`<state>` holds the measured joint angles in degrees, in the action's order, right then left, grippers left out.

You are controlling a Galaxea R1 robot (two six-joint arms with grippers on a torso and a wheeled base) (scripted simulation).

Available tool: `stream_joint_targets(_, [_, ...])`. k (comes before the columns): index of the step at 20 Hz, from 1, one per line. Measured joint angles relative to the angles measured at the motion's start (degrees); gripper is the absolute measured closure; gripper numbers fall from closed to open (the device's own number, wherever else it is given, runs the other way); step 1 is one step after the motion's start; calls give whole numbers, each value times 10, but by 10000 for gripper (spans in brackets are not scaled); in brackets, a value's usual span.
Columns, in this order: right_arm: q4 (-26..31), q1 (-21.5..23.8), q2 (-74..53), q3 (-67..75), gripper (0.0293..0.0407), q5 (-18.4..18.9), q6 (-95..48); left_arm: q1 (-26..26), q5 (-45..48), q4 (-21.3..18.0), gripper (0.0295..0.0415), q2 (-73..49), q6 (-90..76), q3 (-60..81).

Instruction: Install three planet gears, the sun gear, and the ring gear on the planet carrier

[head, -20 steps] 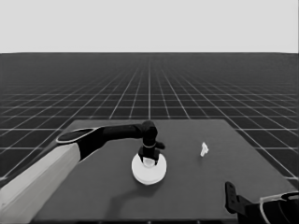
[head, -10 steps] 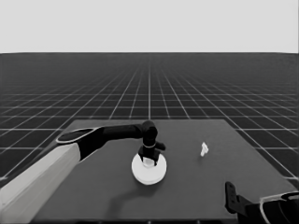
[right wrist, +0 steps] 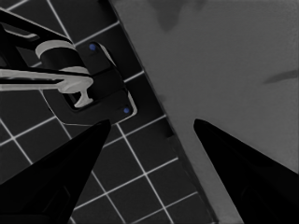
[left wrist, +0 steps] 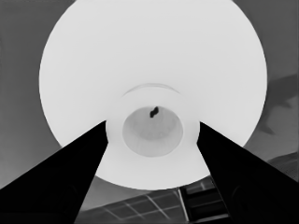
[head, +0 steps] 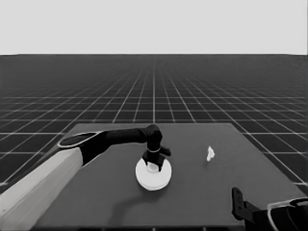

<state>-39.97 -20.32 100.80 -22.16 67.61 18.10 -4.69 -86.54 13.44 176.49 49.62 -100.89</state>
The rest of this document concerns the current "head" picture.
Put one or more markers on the small white T-shaped piece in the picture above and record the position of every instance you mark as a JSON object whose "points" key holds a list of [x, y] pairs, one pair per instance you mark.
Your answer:
{"points": [[210, 154]]}

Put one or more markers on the large thick white disc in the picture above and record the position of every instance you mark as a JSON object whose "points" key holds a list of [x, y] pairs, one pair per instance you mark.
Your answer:
{"points": [[144, 179]]}

